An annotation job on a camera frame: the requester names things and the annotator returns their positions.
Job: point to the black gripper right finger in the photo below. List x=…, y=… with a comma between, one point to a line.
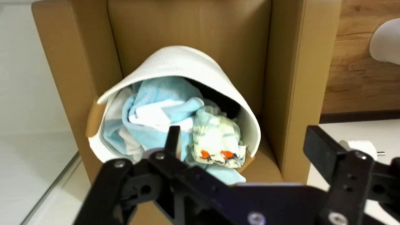
x=354, y=182

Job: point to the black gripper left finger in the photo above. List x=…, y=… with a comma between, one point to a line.
x=125, y=191

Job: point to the white plush toy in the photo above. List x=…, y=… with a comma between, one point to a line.
x=214, y=132

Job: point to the white woven basket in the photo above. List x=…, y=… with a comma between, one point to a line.
x=183, y=62

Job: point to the light blue towel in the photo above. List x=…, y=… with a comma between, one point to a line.
x=163, y=97

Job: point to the brown cardboard box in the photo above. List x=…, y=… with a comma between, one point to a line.
x=208, y=29

